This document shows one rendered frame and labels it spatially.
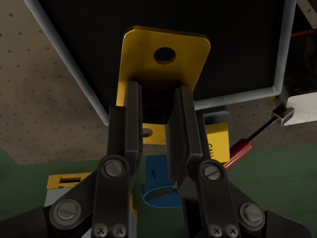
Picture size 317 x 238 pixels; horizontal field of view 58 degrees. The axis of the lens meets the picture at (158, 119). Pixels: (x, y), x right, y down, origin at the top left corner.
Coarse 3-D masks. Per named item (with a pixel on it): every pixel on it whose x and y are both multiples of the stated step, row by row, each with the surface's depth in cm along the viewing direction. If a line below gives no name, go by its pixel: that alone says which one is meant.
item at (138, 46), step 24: (144, 48) 12; (192, 48) 12; (120, 72) 13; (144, 72) 13; (168, 72) 13; (192, 72) 14; (120, 96) 15; (144, 96) 14; (168, 96) 14; (144, 120) 15
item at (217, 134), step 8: (208, 128) 26; (216, 128) 26; (224, 128) 26; (208, 136) 26; (216, 136) 26; (224, 136) 27; (216, 144) 28; (224, 144) 28; (216, 152) 29; (224, 152) 29; (224, 160) 30
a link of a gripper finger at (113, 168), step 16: (112, 160) 11; (112, 176) 11; (128, 176) 11; (96, 192) 10; (112, 192) 10; (128, 192) 10; (96, 208) 10; (112, 208) 10; (128, 208) 10; (96, 224) 9; (112, 224) 9; (128, 224) 10
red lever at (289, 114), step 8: (272, 112) 40; (280, 112) 40; (288, 112) 39; (272, 120) 40; (280, 120) 40; (264, 128) 39; (256, 136) 39; (240, 144) 38; (248, 144) 38; (232, 152) 38; (240, 152) 38; (232, 160) 37
